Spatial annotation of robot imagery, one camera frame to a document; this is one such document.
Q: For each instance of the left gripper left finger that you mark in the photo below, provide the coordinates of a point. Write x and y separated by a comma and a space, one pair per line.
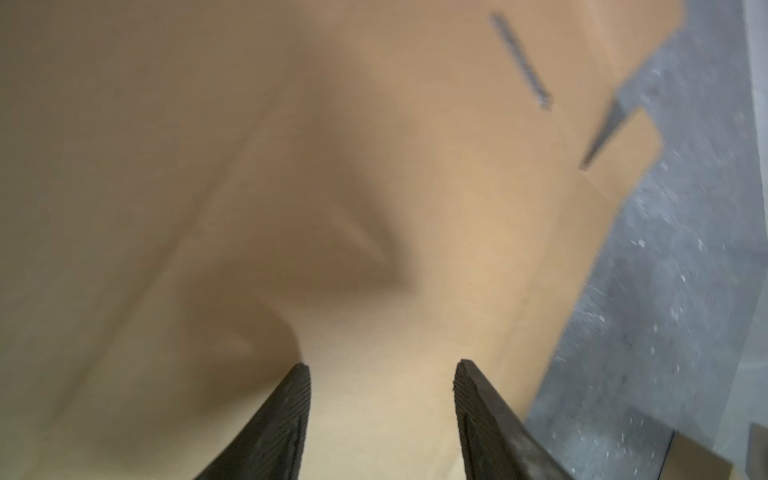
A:
271, 444

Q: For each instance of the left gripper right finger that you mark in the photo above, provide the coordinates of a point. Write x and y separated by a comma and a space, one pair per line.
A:
495, 444

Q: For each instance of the cardboard box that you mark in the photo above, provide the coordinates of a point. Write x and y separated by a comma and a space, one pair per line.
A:
196, 195
687, 459

